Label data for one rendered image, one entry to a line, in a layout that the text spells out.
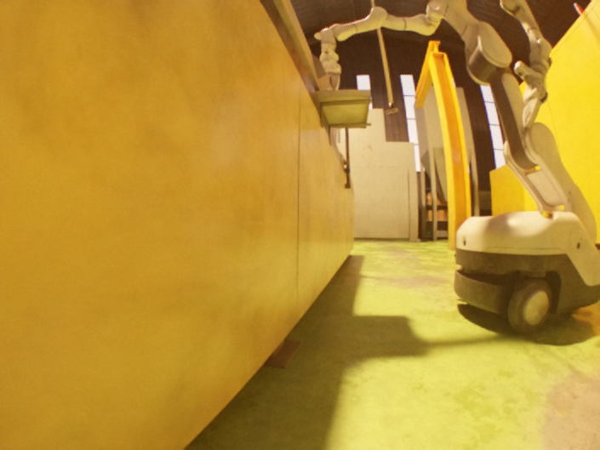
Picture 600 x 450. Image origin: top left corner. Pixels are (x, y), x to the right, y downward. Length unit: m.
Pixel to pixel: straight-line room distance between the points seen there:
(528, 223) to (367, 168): 5.88
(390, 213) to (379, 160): 1.41
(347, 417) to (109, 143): 0.46
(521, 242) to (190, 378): 0.79
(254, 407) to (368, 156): 6.43
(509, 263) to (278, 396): 0.68
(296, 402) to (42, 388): 0.40
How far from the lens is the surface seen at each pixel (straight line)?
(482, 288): 0.86
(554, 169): 1.10
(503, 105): 1.19
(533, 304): 0.82
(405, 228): 6.39
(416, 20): 1.59
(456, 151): 4.51
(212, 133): 0.27
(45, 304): 0.16
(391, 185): 6.44
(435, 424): 0.47
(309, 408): 0.47
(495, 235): 0.82
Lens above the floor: 0.31
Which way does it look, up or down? 1 degrees up
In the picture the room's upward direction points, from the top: 1 degrees clockwise
